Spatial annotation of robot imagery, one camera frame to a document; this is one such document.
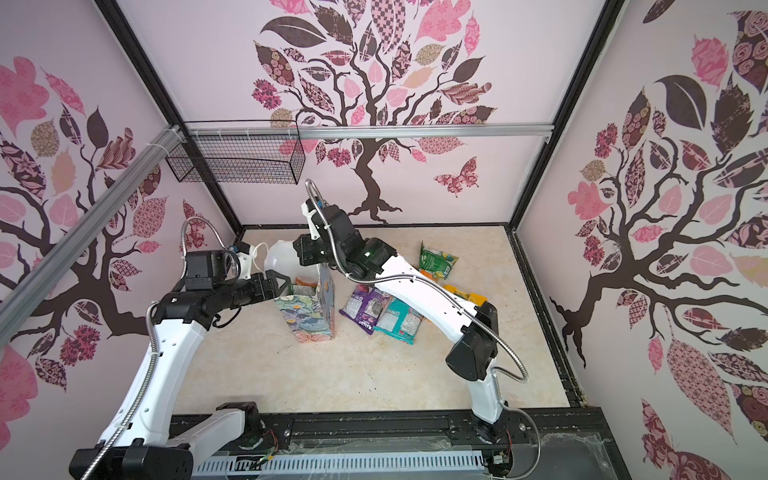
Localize purple snack bag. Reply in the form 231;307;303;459
339;284;391;335

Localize aluminium rail left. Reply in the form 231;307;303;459
1;125;182;345

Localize black wire basket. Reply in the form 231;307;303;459
165;120;307;185

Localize yellow snack bag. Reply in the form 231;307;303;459
444;285;487;306

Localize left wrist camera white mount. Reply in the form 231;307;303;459
231;241;256;280

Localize black base frame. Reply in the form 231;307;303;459
207;408;630;479

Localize aluminium rail back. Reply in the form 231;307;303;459
187;123;554;140

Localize aluminium rail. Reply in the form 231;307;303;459
1;125;182;345
187;123;554;140

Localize teal snack bag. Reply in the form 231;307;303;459
374;298;424;345

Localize floral paper bag white handles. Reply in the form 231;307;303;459
254;240;335;343

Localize white slotted cable duct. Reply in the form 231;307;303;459
191;451;485;479

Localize green snack bag far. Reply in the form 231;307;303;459
419;243;459;280

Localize orange chips snack bag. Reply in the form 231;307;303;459
293;277;319;289

